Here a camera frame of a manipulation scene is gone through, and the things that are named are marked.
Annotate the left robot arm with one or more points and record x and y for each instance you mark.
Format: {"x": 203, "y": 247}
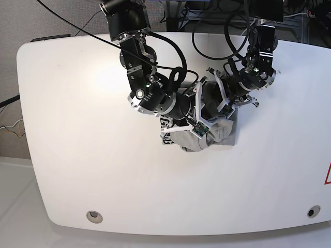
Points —
{"x": 253, "y": 71}

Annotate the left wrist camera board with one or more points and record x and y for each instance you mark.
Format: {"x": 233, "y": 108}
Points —
{"x": 227, "y": 111}

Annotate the left table grommet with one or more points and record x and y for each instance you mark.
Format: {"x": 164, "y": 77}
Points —
{"x": 94, "y": 217}

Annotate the black table leg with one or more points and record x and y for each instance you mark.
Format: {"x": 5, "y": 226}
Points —
{"x": 173, "y": 10}

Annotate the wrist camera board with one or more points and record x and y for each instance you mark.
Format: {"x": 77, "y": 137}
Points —
{"x": 199, "y": 130}
{"x": 227, "y": 111}

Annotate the right table grommet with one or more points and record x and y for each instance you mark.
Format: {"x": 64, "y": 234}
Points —
{"x": 313, "y": 211}

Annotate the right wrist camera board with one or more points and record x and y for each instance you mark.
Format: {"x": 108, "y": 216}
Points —
{"x": 199, "y": 130}

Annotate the grey T-shirt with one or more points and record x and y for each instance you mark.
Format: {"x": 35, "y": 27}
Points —
{"x": 221, "y": 128}

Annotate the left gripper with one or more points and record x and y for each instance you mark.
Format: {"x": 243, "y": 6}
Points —
{"x": 226, "y": 90}

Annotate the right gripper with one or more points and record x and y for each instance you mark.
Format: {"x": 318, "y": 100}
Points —
{"x": 187, "y": 109}

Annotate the table grommet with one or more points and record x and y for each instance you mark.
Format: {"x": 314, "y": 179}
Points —
{"x": 94, "y": 217}
{"x": 313, "y": 211}

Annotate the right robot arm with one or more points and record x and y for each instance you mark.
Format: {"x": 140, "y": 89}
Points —
{"x": 152, "y": 92}

